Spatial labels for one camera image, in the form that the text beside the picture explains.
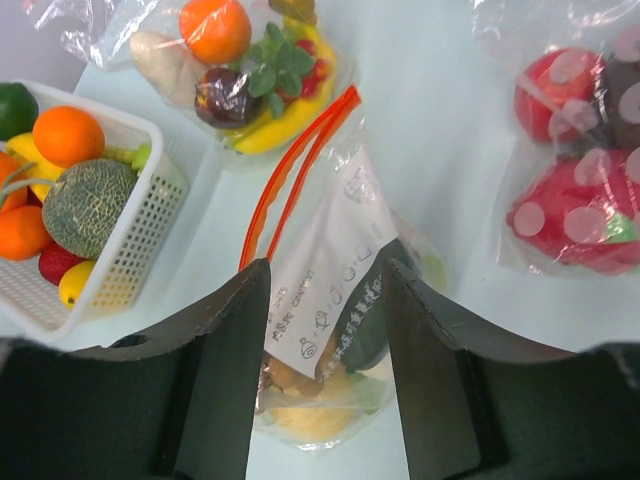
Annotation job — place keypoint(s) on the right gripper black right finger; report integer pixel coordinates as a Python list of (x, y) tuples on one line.
[(479, 402)]

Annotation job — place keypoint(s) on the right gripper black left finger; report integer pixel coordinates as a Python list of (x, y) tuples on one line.
[(172, 401)]

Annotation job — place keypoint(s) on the dark green avocado fake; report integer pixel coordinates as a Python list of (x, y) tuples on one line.
[(361, 333)]

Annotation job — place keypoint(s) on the zip bag orange seal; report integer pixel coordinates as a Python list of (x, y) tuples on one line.
[(320, 222)]

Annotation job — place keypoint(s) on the yellow lemon fake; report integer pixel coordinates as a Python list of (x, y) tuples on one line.
[(73, 282)]

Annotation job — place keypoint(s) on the red apple fake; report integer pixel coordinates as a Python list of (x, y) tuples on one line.
[(55, 261)]

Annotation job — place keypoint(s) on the green melon fake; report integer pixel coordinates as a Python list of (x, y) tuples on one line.
[(84, 204)]

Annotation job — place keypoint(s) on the zip bag with red toys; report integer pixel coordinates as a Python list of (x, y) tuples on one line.
[(568, 204)]

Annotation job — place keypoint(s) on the orange fake front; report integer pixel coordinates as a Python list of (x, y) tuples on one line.
[(23, 234)]

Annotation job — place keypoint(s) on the orange fake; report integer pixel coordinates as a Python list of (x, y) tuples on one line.
[(66, 135), (23, 234)]

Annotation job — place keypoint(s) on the orange fake back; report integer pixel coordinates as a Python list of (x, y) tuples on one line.
[(66, 135)]

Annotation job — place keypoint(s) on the banana in bag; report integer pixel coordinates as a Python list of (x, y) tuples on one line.
[(293, 80)]

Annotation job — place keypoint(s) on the zip bag with mixed fruit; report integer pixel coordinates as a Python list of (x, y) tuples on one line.
[(145, 36)]

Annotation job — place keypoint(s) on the orange in bag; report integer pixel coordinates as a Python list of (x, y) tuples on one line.
[(215, 31)]

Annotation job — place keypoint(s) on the white plastic basket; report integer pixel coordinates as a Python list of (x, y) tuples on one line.
[(30, 303)]

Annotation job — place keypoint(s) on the yellow banana in basket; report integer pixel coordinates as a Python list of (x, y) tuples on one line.
[(20, 151)]

